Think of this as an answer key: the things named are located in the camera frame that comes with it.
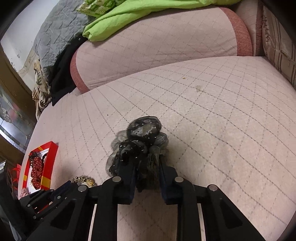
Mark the brown floral cloth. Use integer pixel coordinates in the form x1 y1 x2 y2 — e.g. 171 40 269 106
31 58 52 118

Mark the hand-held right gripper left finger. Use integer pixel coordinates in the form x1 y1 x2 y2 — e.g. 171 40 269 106
26 160 137 241

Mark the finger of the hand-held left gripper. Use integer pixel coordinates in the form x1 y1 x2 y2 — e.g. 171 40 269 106
32 197 62 219
20 181 75 207

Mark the green floral patterned cloth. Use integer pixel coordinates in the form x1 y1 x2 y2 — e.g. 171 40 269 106
76 0 116 17

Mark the red jewelry box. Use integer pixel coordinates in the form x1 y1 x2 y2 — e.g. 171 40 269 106
22 141 59 191

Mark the red beaded jewelry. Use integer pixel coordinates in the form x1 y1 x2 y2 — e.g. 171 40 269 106
30 156 46 189

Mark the striped pillow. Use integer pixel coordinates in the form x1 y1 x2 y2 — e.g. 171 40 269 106
261 5 296 84

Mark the gold scrunchie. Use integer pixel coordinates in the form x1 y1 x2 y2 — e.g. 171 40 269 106
70 176 96 188

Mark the lime green cloth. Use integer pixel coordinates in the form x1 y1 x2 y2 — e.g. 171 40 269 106
82 0 219 42

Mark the grey quilt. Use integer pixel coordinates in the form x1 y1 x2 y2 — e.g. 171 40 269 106
37 0 93 70

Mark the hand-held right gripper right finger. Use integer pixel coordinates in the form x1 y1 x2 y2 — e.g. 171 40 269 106
159 161 266 241

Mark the pink quilted blanket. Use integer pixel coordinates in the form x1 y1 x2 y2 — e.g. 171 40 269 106
22 56 296 241

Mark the pink quilted pillow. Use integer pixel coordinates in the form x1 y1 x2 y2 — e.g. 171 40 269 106
235 0 264 56

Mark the pink bolster with red ends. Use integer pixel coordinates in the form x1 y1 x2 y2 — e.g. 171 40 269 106
70 6 253 94

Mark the black lace hair accessory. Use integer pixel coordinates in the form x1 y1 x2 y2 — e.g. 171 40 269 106
107 115 169 193

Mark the black cloth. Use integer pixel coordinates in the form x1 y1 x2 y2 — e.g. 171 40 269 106
50 35 80 106

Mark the black bead bracelet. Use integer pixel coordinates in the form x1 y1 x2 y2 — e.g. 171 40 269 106
29 151 50 161

